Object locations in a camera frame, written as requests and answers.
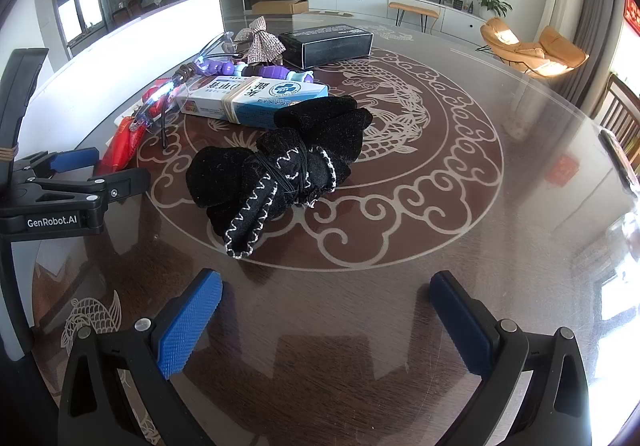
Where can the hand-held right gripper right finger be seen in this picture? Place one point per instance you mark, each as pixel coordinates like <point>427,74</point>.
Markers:
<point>462,331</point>

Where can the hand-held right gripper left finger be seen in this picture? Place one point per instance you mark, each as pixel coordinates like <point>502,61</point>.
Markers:
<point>190,331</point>

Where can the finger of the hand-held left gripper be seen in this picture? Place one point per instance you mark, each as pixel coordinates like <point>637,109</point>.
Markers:
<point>75,160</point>
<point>120,186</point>

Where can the red packet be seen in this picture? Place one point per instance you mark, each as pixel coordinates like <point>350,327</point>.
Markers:
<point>120,146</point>

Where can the black fabric bundle white stitching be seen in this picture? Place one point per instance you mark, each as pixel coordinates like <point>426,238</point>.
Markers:
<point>310,126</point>

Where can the patterned glass desktop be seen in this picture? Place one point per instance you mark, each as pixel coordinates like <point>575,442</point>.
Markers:
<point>525,206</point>

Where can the window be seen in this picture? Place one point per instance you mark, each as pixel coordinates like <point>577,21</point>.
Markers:
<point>80,13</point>

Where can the white partition board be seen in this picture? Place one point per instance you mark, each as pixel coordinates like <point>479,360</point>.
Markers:
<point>125,56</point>

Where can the blue white medicine box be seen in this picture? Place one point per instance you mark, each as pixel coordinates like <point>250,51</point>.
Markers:
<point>260,98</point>

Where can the purple toy figure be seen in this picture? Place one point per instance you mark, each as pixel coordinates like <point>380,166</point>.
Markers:
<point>275,71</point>

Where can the silver sequin bow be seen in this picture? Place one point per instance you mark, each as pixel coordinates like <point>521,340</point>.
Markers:
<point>260,46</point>

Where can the cardboard box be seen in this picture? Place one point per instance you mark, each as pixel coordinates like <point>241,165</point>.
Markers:
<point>280,6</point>

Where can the black rectangular box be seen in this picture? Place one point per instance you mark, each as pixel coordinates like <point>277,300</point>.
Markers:
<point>325,48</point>

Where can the wooden dining chair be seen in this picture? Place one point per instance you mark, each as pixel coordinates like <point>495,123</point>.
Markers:
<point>617,111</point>

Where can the orange lounge chair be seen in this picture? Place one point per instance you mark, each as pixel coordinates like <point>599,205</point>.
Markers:
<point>562,48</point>
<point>505,43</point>

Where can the white television cabinet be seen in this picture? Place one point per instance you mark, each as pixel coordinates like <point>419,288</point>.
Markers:
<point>350,1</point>

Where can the wooden bench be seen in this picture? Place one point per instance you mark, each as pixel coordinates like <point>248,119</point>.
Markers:
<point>414,8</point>

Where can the large leafy potted plant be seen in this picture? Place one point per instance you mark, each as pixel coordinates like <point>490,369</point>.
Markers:
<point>490,1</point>

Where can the grey curtain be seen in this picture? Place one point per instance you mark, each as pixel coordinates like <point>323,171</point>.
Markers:
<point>597,26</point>

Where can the red wall decoration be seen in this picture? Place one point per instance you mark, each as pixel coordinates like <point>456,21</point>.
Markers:
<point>632,13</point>

